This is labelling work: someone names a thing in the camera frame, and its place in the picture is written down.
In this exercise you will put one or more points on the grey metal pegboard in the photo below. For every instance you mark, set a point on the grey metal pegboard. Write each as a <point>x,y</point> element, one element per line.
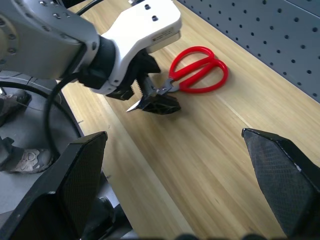
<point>275,37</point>

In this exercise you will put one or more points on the round grey stand base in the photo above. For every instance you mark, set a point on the round grey stand base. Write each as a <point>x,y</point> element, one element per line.
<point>32,125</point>

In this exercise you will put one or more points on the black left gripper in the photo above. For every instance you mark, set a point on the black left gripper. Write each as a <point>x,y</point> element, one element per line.
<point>140,67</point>

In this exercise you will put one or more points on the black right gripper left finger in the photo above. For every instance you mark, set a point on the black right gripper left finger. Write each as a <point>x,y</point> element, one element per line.
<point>62,190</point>

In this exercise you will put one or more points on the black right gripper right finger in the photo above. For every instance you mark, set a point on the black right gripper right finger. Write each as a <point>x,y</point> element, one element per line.
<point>282,180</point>

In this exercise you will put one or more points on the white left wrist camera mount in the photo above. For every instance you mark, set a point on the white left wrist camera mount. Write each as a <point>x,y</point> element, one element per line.
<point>142,25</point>

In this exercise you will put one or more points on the brown camouflage shoe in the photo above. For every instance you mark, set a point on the brown camouflage shoe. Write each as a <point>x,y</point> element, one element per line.
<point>30,161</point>
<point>12,102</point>

